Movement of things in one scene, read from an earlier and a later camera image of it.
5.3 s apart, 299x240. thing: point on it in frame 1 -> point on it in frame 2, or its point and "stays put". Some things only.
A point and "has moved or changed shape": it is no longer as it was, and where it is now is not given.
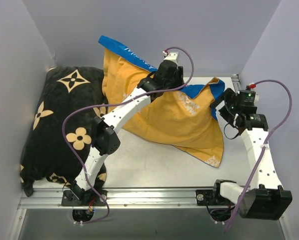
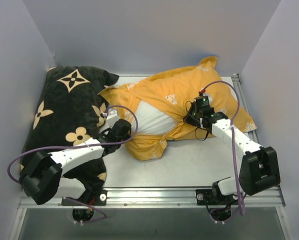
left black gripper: [170, 71] -> [124, 127]
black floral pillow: [45, 155] stays put
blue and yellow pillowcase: [183, 119] has moved or changed shape
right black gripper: [220, 100] -> [192, 117]
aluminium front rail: [127, 198] stays put
